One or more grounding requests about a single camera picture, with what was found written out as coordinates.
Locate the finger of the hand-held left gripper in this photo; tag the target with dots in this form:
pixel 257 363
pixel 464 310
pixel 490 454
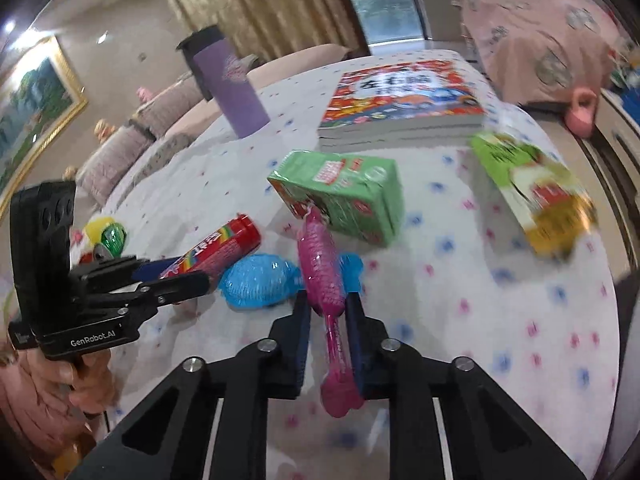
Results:
pixel 150 270
pixel 175 285

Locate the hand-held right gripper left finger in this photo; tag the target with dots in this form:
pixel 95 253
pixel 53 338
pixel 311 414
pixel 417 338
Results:
pixel 302 340

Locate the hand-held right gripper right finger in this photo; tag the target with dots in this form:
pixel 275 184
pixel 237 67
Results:
pixel 356 340

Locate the red rainbow candy tube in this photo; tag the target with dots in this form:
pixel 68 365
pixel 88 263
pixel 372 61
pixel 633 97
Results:
pixel 225 245

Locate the pink candy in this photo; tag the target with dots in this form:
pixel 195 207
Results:
pixel 320 260

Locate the person's left forearm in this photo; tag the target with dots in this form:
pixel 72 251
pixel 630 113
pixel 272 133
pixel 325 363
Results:
pixel 30 420

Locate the person's left hand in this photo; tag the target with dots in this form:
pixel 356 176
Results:
pixel 95 380

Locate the yellow plastic cup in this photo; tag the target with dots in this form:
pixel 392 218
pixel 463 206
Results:
pixel 95 227

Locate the blue wrapped candy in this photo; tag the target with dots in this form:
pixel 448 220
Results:
pixel 255 282

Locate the striped pink cushion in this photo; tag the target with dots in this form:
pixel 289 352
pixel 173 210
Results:
pixel 167 110
pixel 110 165

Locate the beige teddy bear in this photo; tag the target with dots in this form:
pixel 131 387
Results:
pixel 106 130

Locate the green drink carton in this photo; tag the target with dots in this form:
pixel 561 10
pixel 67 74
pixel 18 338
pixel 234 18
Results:
pixel 345 195

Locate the gold framed landscape painting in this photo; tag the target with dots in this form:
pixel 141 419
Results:
pixel 35 110

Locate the beige sofa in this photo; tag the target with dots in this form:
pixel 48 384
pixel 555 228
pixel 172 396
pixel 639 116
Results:
pixel 195 120

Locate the pink plush toy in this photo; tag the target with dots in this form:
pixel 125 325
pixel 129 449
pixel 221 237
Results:
pixel 145 94

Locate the purple insulated bottle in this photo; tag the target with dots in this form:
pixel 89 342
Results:
pixel 235 95

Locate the green and yellow snack box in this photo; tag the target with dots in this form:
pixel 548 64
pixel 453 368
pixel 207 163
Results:
pixel 530 190

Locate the colourful picture book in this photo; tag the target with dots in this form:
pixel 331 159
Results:
pixel 400 95

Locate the golden patterned curtain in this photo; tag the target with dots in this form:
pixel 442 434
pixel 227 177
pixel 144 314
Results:
pixel 265 5

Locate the pink kettlebell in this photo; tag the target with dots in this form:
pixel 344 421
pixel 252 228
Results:
pixel 582 112

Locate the white television cabinet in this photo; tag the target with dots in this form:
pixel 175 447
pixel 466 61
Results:
pixel 617 135

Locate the glass balcony door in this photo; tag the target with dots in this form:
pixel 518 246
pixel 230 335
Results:
pixel 385 5

